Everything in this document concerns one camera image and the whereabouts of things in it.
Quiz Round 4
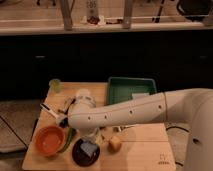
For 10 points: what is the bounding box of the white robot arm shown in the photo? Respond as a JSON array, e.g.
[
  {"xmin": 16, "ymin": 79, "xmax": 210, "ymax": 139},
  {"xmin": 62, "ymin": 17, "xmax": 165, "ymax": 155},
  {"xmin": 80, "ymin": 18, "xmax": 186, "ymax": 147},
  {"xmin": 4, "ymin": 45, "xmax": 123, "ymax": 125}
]
[{"xmin": 68, "ymin": 88, "xmax": 213, "ymax": 171}]

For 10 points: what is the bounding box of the metal fork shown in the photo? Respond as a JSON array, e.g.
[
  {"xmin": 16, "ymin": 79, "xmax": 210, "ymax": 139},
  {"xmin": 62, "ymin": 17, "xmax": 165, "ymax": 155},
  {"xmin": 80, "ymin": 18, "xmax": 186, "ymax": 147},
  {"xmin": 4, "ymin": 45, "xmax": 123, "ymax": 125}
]
[{"xmin": 113, "ymin": 125, "xmax": 134, "ymax": 132}]

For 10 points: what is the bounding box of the blue sponge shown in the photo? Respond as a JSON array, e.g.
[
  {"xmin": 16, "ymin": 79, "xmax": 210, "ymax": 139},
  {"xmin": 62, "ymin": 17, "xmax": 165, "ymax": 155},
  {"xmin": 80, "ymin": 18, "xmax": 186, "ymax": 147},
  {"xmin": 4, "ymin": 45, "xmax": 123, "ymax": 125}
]
[{"xmin": 80, "ymin": 141, "xmax": 97, "ymax": 157}]

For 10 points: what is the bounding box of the small green cup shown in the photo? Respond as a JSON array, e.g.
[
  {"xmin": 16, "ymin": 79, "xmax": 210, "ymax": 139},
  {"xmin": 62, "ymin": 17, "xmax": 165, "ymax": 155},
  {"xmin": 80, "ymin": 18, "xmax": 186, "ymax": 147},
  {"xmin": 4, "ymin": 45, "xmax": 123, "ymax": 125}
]
[{"xmin": 49, "ymin": 79, "xmax": 61, "ymax": 93}]

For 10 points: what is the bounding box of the purple bowl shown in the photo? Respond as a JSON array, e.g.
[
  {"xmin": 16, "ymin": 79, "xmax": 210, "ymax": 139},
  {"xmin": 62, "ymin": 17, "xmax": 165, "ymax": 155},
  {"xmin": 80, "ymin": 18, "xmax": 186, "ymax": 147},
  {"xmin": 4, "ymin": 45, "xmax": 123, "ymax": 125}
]
[{"xmin": 72, "ymin": 139, "xmax": 100, "ymax": 167}]

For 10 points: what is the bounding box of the black white marker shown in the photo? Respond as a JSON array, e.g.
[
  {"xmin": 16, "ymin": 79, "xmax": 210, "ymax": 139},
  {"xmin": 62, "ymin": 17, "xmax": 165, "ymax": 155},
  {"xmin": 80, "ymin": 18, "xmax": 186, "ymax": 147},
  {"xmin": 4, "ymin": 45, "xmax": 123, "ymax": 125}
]
[{"xmin": 58, "ymin": 98, "xmax": 75, "ymax": 114}]

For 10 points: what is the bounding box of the orange bowl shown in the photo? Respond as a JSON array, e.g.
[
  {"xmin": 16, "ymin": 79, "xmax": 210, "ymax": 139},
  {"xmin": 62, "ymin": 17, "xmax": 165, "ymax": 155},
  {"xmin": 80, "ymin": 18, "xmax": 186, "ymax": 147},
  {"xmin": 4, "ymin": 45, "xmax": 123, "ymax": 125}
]
[{"xmin": 34, "ymin": 125, "xmax": 65, "ymax": 157}]

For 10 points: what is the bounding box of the white handled brush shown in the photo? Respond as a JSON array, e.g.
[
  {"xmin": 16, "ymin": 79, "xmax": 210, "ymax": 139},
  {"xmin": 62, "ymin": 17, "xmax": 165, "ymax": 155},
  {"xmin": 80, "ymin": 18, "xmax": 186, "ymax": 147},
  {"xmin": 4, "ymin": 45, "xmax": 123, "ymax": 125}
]
[{"xmin": 41, "ymin": 103, "xmax": 68, "ymax": 128}]

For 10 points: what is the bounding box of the white cloth in tray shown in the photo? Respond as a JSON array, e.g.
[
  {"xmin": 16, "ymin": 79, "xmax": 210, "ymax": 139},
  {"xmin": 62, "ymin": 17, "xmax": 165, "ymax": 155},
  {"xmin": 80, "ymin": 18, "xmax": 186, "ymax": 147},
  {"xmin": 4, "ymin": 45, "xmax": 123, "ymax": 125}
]
[{"xmin": 132, "ymin": 93, "xmax": 149, "ymax": 99}]

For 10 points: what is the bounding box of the green plastic tray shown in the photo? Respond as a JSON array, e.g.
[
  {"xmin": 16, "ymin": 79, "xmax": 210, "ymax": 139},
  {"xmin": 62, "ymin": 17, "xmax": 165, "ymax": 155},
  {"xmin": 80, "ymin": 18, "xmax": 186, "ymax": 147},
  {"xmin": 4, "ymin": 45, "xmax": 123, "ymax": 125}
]
[{"xmin": 106, "ymin": 77, "xmax": 157, "ymax": 105}]

